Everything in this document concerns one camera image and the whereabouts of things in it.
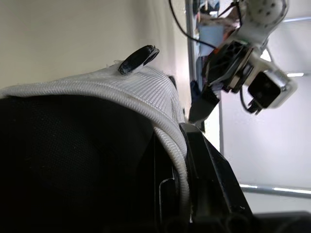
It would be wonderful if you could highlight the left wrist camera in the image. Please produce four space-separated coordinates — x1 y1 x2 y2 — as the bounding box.
242 52 298 109

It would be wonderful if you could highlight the white mesh sandal black lining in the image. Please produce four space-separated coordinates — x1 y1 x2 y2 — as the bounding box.
0 45 193 233

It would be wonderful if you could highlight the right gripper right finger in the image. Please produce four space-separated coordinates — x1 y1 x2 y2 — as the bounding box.
178 122 255 233

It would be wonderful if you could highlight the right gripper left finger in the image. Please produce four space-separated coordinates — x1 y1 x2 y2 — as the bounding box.
153 132 176 233

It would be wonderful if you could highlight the black cable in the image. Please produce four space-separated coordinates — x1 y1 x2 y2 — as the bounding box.
168 0 221 49

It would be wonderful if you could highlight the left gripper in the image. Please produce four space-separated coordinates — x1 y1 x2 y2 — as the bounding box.
188 40 254 133

